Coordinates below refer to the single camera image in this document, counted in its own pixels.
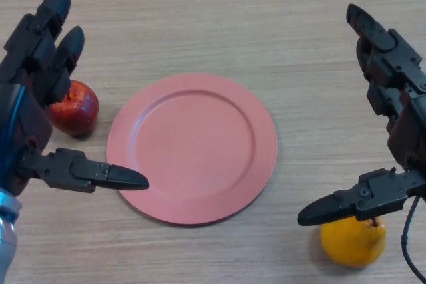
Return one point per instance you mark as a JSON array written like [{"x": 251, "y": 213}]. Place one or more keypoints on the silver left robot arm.
[{"x": 6, "y": 230}]

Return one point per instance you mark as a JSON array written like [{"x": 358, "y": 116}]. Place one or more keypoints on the yellow pear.
[{"x": 352, "y": 247}]

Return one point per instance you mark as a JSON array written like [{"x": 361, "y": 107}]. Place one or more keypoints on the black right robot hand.
[{"x": 409, "y": 124}]

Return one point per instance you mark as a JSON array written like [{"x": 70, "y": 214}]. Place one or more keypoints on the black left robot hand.
[{"x": 30, "y": 121}]

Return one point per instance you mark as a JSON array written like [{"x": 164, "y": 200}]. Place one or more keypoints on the red apple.
[{"x": 76, "y": 114}]

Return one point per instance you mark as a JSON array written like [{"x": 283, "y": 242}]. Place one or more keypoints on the pink round plate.
[{"x": 199, "y": 137}]

